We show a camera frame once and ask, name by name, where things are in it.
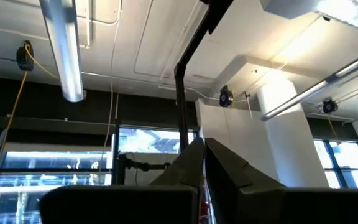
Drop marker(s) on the bright ceiling light panel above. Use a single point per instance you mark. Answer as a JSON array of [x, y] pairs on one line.
[[353, 12]]

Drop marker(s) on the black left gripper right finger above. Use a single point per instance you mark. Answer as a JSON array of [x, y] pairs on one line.
[[291, 208]]

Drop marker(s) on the long linear ceiling light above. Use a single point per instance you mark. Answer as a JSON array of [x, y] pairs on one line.
[[294, 101]]

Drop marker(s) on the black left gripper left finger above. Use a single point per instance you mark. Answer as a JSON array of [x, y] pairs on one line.
[[120, 205]]

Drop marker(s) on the ceiling tube light fixture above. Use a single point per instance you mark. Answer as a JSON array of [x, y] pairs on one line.
[[64, 56]]

